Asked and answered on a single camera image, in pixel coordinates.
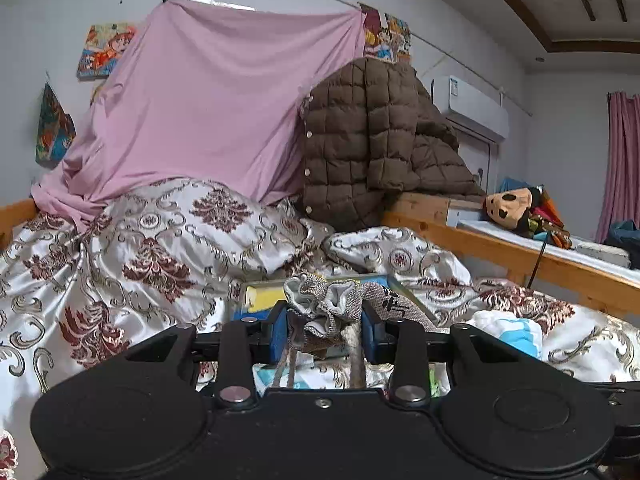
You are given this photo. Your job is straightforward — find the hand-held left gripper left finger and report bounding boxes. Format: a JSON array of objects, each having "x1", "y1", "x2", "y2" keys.
[{"x1": 120, "y1": 301, "x2": 291, "y2": 409}]

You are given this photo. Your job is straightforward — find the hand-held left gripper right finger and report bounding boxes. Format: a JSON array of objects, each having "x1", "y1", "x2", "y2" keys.
[{"x1": 364, "y1": 305, "x2": 523, "y2": 408}]

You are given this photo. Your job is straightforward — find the beige burlap drawstring pouch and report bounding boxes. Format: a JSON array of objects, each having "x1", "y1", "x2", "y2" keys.
[{"x1": 282, "y1": 272, "x2": 438, "y2": 391}]

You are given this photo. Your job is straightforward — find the white cloth with blue print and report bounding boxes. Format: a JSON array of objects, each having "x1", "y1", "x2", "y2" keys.
[{"x1": 472, "y1": 309, "x2": 545, "y2": 361}]

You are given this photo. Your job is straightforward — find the floral patterned satin blanket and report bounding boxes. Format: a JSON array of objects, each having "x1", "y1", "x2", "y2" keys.
[{"x1": 0, "y1": 177, "x2": 640, "y2": 480}]

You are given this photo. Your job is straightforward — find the dark blue bag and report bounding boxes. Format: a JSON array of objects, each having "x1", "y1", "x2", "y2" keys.
[{"x1": 602, "y1": 220, "x2": 640, "y2": 261}]

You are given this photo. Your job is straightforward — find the plush toy with tan face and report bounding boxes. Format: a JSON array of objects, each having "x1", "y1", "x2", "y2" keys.
[{"x1": 484, "y1": 186, "x2": 573, "y2": 250}]

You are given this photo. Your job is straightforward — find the brown quilted puffer jacket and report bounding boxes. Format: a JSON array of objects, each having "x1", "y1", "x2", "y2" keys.
[{"x1": 299, "y1": 56, "x2": 488, "y2": 233}]

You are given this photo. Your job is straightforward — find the pink window curtain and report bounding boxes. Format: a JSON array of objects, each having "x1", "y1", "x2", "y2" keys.
[{"x1": 594, "y1": 91, "x2": 640, "y2": 243}]

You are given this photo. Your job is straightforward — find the pink bed sheet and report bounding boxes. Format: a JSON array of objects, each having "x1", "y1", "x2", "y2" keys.
[{"x1": 30, "y1": 0, "x2": 368, "y2": 233}]

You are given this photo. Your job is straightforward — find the wooden bed frame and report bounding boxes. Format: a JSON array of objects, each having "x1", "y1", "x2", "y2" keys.
[{"x1": 0, "y1": 192, "x2": 640, "y2": 318}]

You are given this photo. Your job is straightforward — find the black cable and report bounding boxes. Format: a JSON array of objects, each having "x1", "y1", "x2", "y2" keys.
[{"x1": 526, "y1": 240, "x2": 552, "y2": 289}]

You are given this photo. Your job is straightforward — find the white wall air conditioner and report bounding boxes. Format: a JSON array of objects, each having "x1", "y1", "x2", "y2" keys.
[{"x1": 430, "y1": 75, "x2": 510, "y2": 142}]

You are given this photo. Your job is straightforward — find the cartoon wall poster behind jacket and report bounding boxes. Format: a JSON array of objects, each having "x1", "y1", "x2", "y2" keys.
[{"x1": 359, "y1": 4, "x2": 412, "y2": 63}]

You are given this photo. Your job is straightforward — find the diamond-hung cartoon wall poster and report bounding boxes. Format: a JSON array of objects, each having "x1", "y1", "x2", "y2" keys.
[{"x1": 36, "y1": 82, "x2": 77, "y2": 168}]

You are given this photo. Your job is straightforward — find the rectangular cartoon wall poster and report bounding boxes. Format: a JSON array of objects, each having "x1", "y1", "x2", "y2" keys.
[{"x1": 77, "y1": 22, "x2": 138, "y2": 81}]

